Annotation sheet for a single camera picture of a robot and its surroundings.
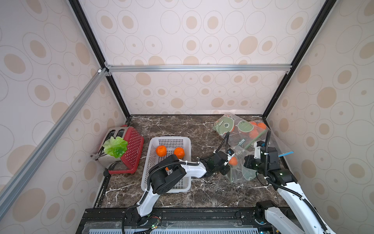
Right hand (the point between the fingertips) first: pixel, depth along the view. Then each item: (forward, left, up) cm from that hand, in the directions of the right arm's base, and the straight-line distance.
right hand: (251, 157), depth 80 cm
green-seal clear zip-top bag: (+25, -2, -11) cm, 27 cm away
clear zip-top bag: (-6, +6, -9) cm, 12 cm away
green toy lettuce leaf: (-1, +73, +7) cm, 74 cm away
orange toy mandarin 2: (+6, +52, -7) cm, 53 cm away
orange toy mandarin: (+5, +41, -7) cm, 41 cm away
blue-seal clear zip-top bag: (+28, -14, -8) cm, 33 cm away
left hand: (0, +7, -9) cm, 12 cm away
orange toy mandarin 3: (-1, +9, -4) cm, 10 cm away
